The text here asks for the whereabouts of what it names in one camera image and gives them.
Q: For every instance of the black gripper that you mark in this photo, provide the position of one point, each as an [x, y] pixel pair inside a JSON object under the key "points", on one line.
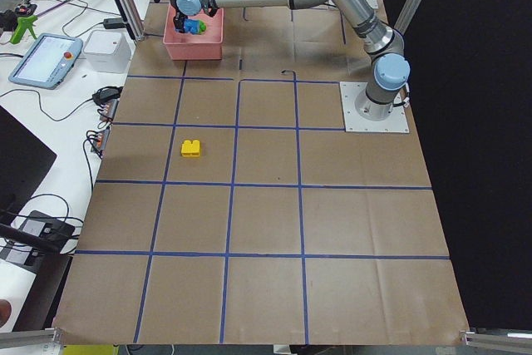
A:
{"points": [[179, 22]]}

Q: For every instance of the blue toy block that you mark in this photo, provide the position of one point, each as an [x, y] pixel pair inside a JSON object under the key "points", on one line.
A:
{"points": [[190, 26]]}

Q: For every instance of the green toy block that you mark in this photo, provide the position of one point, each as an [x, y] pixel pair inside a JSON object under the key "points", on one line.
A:
{"points": [[201, 27]]}

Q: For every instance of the pink plastic box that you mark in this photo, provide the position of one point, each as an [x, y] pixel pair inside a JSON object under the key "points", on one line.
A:
{"points": [[189, 46]]}

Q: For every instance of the white square box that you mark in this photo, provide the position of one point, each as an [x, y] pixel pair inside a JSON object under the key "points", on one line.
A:
{"points": [[107, 51]]}

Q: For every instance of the black power adapter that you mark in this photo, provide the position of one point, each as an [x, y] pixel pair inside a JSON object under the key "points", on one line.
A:
{"points": [[113, 23]]}

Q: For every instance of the yellow toy block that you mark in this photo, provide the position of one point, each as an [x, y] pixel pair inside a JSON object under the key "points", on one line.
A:
{"points": [[190, 148]]}

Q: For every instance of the blue teach pendant tablet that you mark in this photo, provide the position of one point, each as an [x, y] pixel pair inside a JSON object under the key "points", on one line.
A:
{"points": [[47, 62]]}

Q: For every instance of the brown paper table cover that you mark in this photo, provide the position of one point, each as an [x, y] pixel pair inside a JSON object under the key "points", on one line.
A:
{"points": [[287, 228]]}

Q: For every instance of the green handled grabber tool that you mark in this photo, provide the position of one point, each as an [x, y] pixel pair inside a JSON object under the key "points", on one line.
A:
{"points": [[24, 24]]}

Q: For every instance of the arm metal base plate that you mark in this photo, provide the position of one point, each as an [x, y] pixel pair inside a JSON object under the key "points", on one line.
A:
{"points": [[361, 115]]}

